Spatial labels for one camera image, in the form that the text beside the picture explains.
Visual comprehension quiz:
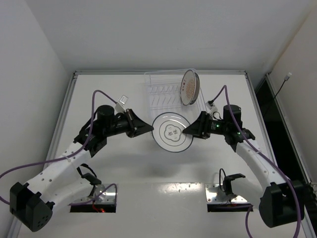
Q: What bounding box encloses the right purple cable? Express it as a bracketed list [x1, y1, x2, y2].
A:
[210, 85, 305, 238]

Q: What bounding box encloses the purple cable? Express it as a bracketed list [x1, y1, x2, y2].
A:
[210, 85, 305, 238]
[0, 89, 117, 206]

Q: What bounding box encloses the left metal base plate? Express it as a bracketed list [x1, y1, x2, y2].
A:
[70, 183, 118, 206]

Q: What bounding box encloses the black wall cable white plug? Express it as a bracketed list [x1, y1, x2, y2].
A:
[273, 72, 292, 100]

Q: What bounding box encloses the white plate dark rim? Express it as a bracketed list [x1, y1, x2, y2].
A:
[152, 112, 193, 153]

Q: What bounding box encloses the metal base plate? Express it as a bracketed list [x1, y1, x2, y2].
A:
[70, 183, 118, 206]
[205, 183, 249, 205]

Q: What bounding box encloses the orange sunburst plate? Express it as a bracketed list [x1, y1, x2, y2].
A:
[180, 69, 200, 106]

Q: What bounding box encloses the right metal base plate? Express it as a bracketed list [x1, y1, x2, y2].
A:
[205, 183, 249, 205]

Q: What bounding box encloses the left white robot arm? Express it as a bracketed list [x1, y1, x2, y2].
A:
[9, 105, 154, 232]

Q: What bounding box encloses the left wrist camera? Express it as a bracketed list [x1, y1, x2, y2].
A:
[114, 95, 128, 113]

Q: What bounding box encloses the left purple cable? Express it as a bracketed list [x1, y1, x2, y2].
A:
[0, 89, 117, 206]

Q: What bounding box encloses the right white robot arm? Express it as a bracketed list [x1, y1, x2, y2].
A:
[183, 105, 305, 228]

